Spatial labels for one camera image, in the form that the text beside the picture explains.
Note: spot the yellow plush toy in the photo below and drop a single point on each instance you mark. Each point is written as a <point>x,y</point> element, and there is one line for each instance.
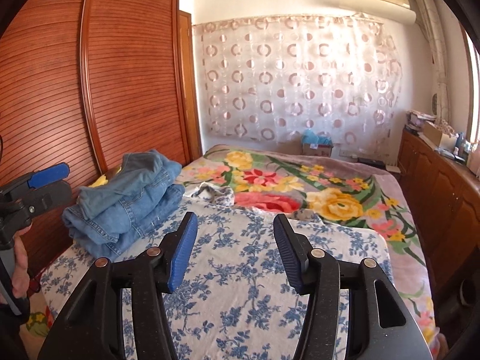
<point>104,178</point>

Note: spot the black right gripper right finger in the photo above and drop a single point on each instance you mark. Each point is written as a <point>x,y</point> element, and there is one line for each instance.
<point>380,326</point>

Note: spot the blue floral white quilt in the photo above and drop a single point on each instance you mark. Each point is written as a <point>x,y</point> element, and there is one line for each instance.
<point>235,301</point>

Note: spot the folded blue denim jeans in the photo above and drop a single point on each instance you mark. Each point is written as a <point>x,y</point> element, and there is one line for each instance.
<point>106,220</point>

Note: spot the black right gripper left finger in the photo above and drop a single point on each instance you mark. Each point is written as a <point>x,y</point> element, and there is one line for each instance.
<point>90,325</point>

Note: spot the person's left hand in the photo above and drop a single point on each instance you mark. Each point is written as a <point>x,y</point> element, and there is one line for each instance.
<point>20,279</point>

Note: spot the beige tied side curtain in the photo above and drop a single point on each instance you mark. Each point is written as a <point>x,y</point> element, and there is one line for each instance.
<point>434,31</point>

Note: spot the sheer circle-pattern curtain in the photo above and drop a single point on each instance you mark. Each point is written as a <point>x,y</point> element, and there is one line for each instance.
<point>270,80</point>

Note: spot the white wall air conditioner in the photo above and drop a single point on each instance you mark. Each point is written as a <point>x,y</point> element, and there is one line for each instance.
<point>397,10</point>

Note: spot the long wooden sideboard cabinet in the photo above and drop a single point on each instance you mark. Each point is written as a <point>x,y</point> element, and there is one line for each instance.
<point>443,197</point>

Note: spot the cardboard box with teal cloth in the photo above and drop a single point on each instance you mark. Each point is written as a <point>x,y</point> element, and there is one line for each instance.
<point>319,145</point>

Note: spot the cardboard box on sideboard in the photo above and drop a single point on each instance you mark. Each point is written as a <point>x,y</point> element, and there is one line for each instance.
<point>440,139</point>

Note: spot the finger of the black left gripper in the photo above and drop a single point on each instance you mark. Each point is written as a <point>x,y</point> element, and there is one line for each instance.
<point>54,195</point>
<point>25,184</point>

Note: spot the wooden slatted wardrobe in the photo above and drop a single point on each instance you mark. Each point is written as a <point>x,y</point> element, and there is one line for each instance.
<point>84,82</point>

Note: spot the colourful floral pink blanket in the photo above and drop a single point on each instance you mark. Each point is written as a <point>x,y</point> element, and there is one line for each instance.
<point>334,191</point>

